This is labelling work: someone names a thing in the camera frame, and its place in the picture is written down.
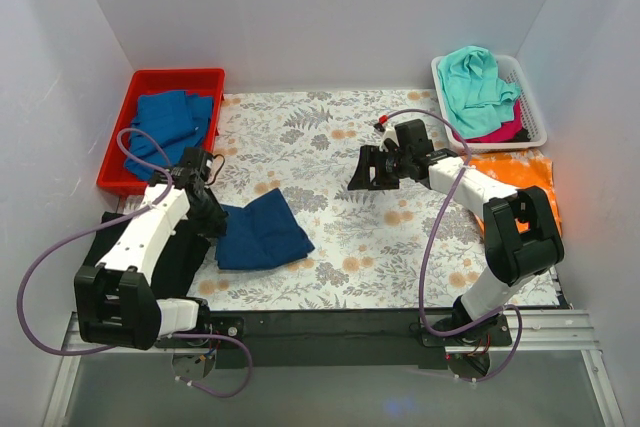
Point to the aluminium mounting rail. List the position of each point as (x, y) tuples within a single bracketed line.
[(541, 368)]

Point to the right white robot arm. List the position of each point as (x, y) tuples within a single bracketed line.
[(521, 237)]

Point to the dark blue t shirt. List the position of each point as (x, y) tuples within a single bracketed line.
[(263, 235)]

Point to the blue shirt in red bin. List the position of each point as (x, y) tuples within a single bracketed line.
[(175, 120)]

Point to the floral table mat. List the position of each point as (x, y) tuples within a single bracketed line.
[(383, 249)]

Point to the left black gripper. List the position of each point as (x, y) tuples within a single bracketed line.
[(211, 217)]

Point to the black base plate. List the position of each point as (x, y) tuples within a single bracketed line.
[(319, 338)]

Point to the red plastic bin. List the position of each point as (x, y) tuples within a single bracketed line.
[(113, 177)]

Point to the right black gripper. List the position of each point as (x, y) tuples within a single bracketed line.
[(377, 167)]

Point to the magenta shirt in basket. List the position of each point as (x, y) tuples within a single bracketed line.
[(506, 132)]

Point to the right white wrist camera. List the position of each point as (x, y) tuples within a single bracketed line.
[(389, 140)]

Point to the black folded shirt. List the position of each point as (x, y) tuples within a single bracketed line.
[(176, 266)]

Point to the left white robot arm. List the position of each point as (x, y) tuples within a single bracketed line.
[(116, 305)]

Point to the orange tie-dye folded shirt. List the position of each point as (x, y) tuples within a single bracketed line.
[(522, 169)]

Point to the white plastic basket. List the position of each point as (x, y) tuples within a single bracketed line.
[(510, 71)]

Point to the teal t shirt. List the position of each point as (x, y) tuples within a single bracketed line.
[(478, 101)]

